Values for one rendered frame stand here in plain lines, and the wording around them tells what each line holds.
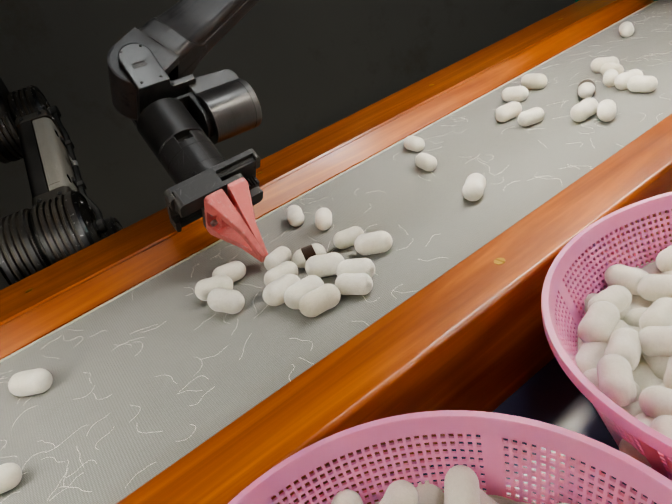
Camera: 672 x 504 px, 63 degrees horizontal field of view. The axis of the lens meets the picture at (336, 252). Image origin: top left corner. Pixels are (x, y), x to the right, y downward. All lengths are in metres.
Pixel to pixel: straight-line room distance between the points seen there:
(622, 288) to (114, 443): 0.37
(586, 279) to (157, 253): 0.44
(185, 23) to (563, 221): 0.46
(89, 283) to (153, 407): 0.23
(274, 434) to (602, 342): 0.22
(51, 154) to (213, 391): 0.61
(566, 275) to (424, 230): 0.17
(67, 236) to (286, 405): 0.55
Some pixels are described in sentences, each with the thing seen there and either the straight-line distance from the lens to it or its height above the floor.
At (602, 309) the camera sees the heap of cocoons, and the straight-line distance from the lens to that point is 0.40.
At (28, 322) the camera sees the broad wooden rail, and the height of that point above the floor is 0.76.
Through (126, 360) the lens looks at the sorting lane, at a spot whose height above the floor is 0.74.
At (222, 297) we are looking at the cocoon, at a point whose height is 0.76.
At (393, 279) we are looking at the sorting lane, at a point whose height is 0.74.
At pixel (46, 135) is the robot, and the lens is 1.00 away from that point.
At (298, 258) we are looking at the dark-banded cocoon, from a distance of 0.52.
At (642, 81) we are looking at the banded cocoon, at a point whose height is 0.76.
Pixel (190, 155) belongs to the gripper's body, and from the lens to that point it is 0.58.
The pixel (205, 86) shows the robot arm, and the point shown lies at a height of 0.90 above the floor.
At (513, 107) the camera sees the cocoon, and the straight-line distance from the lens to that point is 0.74.
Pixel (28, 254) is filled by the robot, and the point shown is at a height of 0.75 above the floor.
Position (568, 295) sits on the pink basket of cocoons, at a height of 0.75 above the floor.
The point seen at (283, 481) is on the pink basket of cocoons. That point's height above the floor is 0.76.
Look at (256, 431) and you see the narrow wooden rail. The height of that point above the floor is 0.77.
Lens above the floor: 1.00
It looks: 29 degrees down
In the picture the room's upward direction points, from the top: 18 degrees counter-clockwise
